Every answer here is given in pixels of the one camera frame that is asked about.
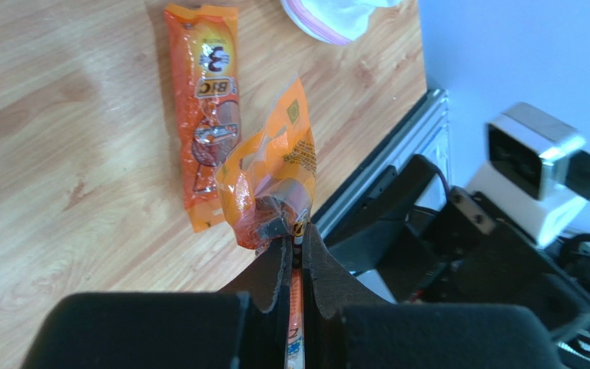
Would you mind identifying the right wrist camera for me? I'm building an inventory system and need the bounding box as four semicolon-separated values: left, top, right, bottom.
466;102;590;248

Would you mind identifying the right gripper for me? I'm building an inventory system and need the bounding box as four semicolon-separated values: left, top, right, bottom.
324;154;590;342

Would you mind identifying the orange toothbrush pack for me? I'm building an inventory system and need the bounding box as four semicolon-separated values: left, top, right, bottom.
215;77;317;368

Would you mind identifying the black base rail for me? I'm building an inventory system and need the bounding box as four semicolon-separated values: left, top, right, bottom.
313;89;453;238

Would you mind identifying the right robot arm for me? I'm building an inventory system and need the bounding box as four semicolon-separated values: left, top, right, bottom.
325;155;590;368

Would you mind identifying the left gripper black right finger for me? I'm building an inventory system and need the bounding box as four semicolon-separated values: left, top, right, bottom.
303;224;562;368

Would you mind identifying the orange disposable razor pack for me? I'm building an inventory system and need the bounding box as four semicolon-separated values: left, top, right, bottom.
164;4;241;232

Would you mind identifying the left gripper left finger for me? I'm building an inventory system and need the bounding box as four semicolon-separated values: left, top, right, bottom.
22;238;292;368

